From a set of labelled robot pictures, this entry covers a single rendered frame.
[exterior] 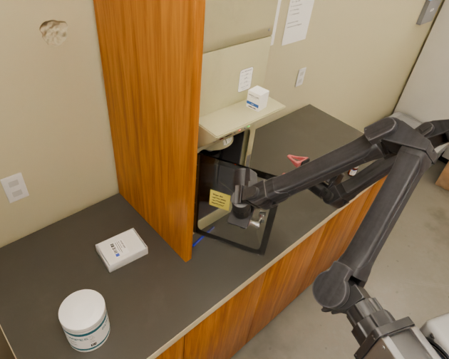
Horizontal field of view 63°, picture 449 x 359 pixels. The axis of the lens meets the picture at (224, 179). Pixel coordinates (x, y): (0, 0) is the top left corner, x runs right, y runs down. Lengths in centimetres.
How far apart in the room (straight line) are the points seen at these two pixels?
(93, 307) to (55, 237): 48
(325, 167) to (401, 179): 19
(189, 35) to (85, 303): 82
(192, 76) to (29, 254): 97
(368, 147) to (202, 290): 79
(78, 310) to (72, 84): 74
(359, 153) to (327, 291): 33
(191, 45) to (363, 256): 61
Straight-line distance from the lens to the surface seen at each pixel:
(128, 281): 142
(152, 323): 133
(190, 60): 93
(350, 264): 84
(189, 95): 97
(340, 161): 94
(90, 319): 119
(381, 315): 81
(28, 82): 134
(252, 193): 101
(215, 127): 111
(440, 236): 346
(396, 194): 86
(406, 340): 79
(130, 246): 146
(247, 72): 123
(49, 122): 143
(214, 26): 107
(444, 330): 81
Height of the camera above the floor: 212
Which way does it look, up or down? 41 degrees down
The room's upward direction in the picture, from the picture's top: 7 degrees clockwise
